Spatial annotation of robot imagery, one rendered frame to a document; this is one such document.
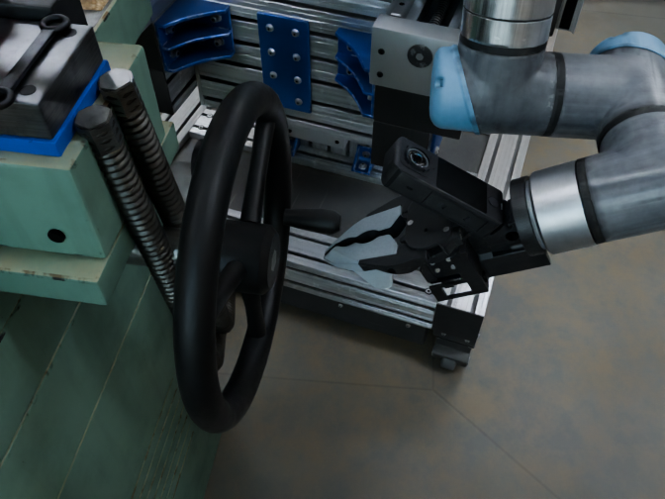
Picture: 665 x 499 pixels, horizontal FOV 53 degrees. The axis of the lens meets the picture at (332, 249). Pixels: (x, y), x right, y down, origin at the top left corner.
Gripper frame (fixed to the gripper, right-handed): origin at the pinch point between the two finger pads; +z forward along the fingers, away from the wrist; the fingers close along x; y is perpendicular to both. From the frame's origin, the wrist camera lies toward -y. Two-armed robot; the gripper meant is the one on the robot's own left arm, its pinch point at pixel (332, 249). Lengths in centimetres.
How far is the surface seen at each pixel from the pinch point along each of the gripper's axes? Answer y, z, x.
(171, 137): -18.5, 5.7, -0.3
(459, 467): 75, 16, 10
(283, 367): 56, 49, 26
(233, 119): -22.2, -6.3, -8.0
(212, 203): -20.8, -5.7, -14.6
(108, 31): -25.4, 12.7, 11.1
